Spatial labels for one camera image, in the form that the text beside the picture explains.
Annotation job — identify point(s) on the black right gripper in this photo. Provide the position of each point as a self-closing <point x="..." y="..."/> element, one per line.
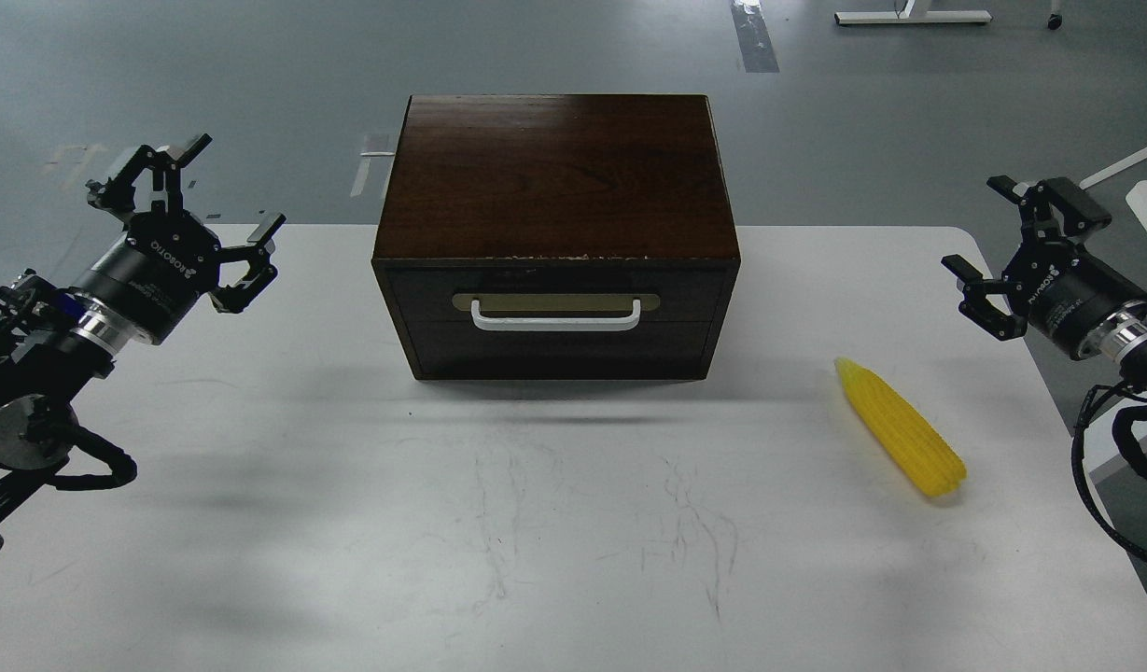
<point x="1061" y="290"/>

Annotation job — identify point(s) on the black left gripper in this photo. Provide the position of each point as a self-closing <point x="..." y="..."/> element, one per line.
<point x="153" y="275"/>

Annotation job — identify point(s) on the yellow corn cob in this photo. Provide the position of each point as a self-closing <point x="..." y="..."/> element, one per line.
<point x="925" y="458"/>

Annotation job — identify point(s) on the wooden drawer with white handle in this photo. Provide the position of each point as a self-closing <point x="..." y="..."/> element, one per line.
<point x="557" y="324"/>

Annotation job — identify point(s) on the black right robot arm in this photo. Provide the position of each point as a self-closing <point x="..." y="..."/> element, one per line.
<point x="1125" y="344"/>

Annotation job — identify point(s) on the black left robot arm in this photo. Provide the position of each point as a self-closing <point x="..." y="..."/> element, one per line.
<point x="54" y="340"/>

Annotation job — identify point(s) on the dark wooden drawer cabinet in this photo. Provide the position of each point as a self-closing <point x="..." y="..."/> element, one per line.
<point x="581" y="181"/>

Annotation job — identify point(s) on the white desk frame foot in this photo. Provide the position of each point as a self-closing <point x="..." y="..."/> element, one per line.
<point x="912" y="13"/>

